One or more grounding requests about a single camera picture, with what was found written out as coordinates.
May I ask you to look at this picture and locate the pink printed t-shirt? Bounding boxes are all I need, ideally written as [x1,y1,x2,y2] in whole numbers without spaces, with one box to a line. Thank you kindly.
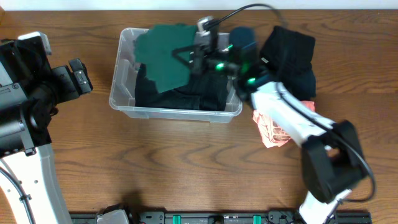
[253,100,313,148]

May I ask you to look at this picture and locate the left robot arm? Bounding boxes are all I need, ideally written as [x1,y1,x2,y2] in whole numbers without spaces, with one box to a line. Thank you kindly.
[1,32,93,223]

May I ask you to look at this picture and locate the large black garment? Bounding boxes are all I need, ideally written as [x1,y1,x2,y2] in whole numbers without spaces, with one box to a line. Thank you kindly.
[135,64,228,111]

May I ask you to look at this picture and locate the dark teal garment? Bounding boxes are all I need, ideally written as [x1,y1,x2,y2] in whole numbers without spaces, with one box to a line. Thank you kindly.
[269,69,316,101]

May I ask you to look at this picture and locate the green garment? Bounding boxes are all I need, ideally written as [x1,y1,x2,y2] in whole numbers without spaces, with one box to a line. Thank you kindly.
[134,24,197,93]

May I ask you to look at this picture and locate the small black folded garment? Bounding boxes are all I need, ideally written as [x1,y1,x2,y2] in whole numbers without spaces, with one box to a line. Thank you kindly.
[259,26,316,74]

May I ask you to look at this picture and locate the black mounting rail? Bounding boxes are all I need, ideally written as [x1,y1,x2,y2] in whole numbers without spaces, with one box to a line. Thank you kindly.
[70,203,373,224]

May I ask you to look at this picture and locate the clear plastic storage bin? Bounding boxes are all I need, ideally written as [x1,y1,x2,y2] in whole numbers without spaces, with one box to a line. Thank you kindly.
[109,27,243,123]

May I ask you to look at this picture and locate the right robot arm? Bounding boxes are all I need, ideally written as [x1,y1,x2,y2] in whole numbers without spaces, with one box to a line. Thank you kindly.
[187,26,373,223]

